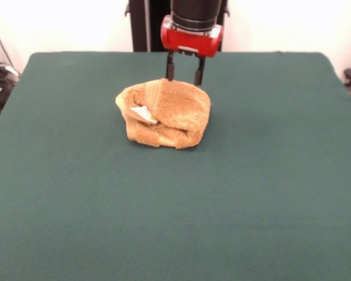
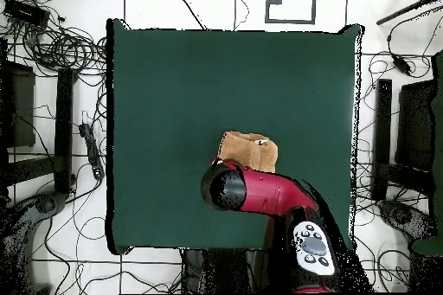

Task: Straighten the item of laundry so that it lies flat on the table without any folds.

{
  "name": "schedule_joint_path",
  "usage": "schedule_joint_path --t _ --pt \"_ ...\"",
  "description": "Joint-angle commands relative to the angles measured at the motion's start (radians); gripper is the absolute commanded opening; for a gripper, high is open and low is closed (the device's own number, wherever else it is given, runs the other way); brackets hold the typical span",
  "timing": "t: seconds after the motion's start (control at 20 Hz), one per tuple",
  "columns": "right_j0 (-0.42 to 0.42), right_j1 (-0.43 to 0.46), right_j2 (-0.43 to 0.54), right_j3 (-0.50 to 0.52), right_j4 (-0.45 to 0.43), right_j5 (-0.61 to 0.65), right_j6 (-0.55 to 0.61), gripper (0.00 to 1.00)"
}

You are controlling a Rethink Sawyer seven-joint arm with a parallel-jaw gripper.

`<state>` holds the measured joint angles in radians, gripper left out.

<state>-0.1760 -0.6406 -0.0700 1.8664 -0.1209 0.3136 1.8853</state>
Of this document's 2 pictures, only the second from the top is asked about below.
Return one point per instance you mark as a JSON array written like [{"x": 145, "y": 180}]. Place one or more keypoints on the black power strip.
[{"x": 91, "y": 151}]

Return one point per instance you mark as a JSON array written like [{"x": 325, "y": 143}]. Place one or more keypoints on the gray stand foot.
[
  {"x": 401, "y": 215},
  {"x": 45, "y": 205}
]

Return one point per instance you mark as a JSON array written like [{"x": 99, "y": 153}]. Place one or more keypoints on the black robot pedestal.
[{"x": 221, "y": 270}]

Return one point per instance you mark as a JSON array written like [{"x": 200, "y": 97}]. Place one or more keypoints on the black stand bar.
[
  {"x": 64, "y": 129},
  {"x": 382, "y": 129}
]

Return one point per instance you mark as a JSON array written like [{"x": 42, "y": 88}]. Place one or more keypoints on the dark flat panel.
[
  {"x": 22, "y": 108},
  {"x": 415, "y": 125}
]

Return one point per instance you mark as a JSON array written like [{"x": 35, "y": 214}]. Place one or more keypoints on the gray square floor frame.
[{"x": 290, "y": 21}]

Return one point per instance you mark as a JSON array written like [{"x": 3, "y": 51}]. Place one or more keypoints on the black power adapter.
[{"x": 401, "y": 64}]

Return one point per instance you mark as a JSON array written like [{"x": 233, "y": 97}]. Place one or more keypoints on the tan terry towel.
[{"x": 242, "y": 149}]

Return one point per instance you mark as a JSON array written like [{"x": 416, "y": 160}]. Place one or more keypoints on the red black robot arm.
[{"x": 270, "y": 194}]

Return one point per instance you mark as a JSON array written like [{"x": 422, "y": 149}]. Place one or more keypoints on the black tripod pole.
[{"x": 401, "y": 11}]

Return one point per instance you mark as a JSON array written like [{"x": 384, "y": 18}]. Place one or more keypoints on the dark green table cloth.
[{"x": 180, "y": 101}]

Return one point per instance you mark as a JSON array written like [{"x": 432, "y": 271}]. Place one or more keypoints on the black electronics box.
[{"x": 26, "y": 13}]

